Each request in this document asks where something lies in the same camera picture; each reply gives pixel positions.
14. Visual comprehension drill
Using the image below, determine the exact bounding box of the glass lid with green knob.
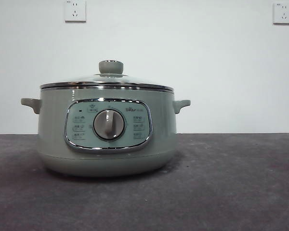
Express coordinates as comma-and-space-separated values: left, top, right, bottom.
39, 60, 174, 93

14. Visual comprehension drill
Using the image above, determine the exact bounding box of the white wall socket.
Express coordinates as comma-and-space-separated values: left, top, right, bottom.
64, 0, 87, 24
273, 1, 289, 25

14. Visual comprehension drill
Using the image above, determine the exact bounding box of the pale green electric cooking pot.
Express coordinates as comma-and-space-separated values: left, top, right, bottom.
20, 88, 192, 178

